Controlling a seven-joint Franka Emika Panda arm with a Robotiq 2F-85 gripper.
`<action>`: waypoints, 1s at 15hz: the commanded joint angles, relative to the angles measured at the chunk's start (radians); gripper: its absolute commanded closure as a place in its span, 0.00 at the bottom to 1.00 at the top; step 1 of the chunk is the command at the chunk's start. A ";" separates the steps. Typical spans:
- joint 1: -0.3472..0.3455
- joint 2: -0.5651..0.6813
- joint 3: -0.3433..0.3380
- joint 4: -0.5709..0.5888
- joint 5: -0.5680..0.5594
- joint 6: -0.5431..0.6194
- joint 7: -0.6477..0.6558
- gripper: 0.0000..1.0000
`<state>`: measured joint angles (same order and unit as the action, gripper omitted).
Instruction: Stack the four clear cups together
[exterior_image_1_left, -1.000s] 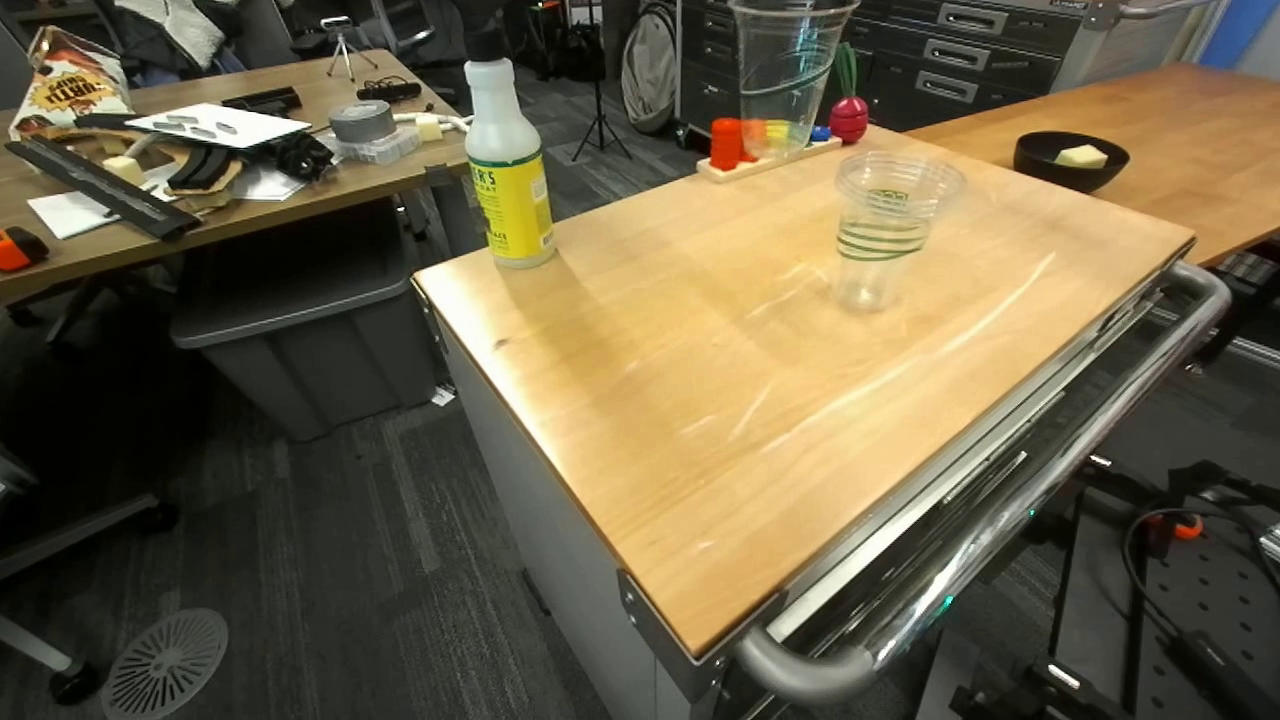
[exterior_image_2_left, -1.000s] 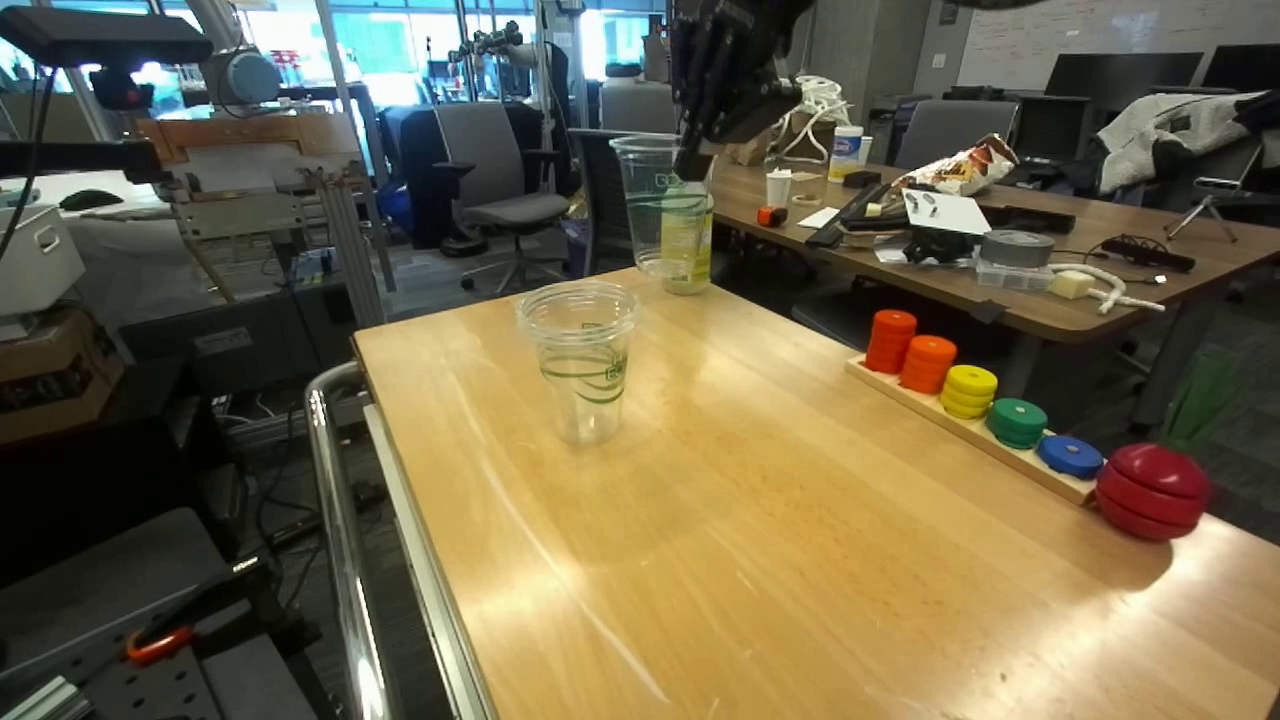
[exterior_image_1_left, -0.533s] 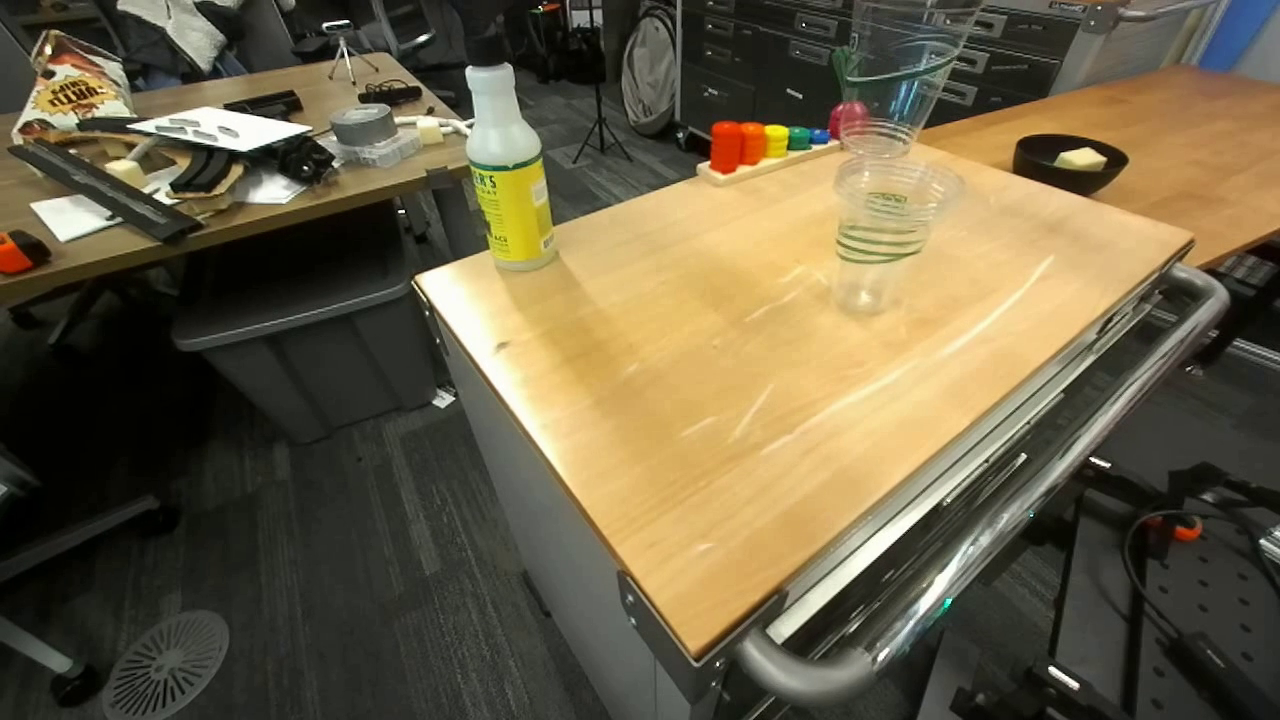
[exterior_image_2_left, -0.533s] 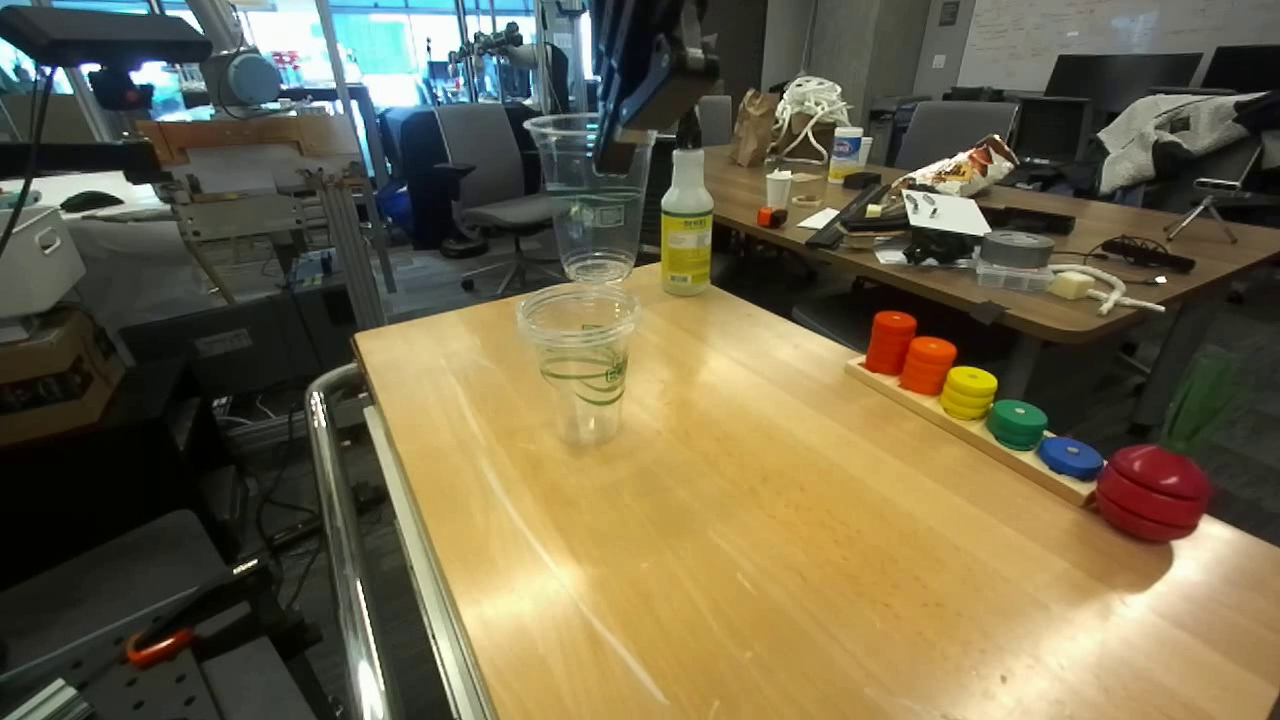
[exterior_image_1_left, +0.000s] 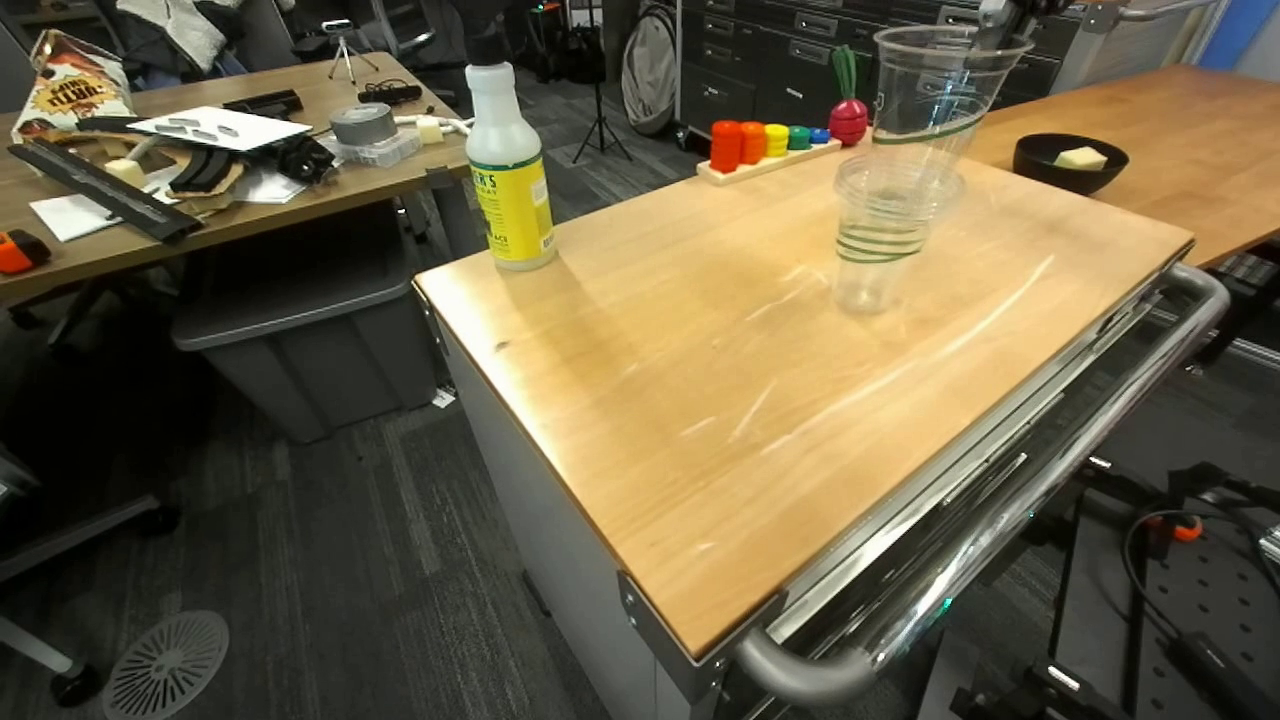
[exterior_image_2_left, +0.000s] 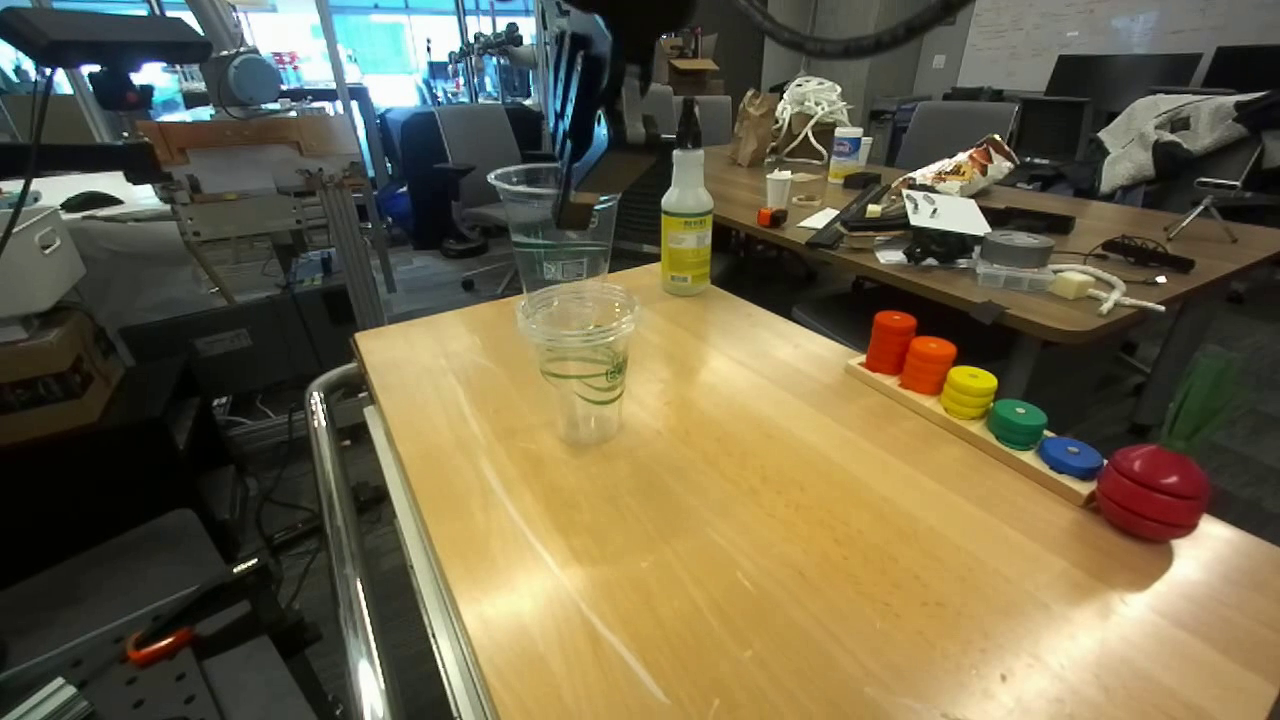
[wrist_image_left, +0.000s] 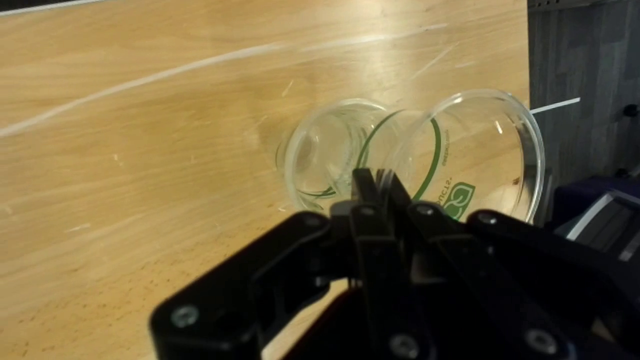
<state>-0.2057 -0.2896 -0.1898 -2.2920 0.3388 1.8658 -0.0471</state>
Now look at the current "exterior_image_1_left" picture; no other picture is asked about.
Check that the red-orange stacking cylinder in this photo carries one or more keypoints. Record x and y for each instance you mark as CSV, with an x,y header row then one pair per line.
x,y
726,145

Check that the brown wooden office desk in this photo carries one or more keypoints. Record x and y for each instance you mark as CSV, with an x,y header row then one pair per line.
x,y
342,182

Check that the snack chip bag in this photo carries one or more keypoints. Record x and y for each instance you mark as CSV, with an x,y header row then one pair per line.
x,y
66,88

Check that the yellow sponge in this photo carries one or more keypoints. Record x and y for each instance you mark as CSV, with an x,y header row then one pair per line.
x,y
1083,156

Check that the white yellow spray bottle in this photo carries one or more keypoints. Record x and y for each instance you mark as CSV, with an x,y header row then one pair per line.
x,y
513,203

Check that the white printed paper sheet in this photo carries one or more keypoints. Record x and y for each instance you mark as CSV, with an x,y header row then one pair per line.
x,y
222,127

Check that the small orange tool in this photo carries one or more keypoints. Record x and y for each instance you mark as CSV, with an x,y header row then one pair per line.
x,y
16,253

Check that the black flat case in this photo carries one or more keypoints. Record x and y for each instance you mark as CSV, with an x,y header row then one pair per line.
x,y
264,100

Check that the white jacket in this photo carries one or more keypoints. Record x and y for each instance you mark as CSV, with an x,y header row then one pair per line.
x,y
174,24

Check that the grey metal cart body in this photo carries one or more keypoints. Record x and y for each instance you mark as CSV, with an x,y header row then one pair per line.
x,y
600,614

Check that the grey perforated metal plate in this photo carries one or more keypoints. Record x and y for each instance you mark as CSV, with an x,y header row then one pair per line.
x,y
1201,627

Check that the grey storage bin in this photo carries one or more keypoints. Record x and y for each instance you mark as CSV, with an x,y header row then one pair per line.
x,y
305,362

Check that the black phone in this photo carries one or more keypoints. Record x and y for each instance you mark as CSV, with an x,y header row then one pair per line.
x,y
391,88

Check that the white plastic bin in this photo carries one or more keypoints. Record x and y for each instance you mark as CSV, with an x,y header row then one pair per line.
x,y
1133,32

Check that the orange stacking cylinder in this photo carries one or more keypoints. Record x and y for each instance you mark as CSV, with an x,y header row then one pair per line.
x,y
753,140

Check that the grey tape roll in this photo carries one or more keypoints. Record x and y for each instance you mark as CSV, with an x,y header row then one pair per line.
x,y
360,127

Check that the long black bar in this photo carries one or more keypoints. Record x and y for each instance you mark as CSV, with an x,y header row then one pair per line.
x,y
100,185

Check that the white paper note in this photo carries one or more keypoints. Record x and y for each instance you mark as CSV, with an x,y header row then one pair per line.
x,y
66,216

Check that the round floor vent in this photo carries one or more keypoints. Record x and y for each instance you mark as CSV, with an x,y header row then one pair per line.
x,y
164,662

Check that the black drawer cabinet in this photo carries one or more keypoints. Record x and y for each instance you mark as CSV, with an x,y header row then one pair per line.
x,y
775,54

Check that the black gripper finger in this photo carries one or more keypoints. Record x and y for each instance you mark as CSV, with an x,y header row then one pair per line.
x,y
1036,12

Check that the grey chair base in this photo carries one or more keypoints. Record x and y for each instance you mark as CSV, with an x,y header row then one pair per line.
x,y
93,524

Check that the blue panel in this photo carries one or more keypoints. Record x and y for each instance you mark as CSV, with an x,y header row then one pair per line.
x,y
1241,31

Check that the black bowl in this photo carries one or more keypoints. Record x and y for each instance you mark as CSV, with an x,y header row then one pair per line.
x,y
1035,162

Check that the orange clamp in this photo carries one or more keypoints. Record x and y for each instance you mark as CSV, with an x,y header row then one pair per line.
x,y
1183,529

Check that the yellow stacking rings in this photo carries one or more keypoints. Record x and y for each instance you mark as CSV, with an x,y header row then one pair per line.
x,y
777,137

